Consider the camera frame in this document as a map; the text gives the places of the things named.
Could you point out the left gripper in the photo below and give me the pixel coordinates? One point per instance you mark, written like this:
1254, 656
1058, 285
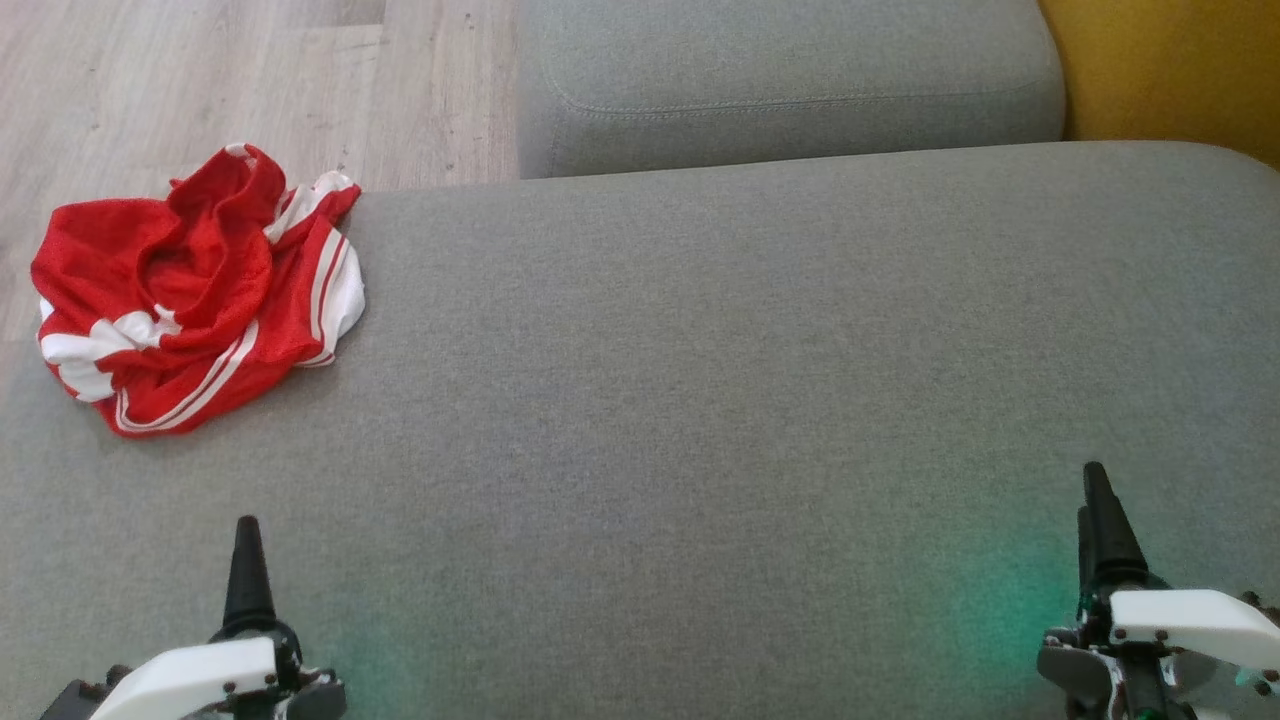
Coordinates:
200, 675

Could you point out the red garment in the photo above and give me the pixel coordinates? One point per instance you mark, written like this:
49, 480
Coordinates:
210, 250

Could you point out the grey fabric sofa seat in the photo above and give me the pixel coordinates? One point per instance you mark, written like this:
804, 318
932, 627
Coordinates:
700, 400

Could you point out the grey sofa back cushion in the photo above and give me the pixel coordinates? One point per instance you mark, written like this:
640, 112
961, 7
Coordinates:
780, 80

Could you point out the mustard yellow cushion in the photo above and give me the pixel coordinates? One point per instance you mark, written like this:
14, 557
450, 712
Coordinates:
1180, 60

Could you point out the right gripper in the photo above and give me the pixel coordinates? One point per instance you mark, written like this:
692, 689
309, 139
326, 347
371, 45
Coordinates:
1190, 620

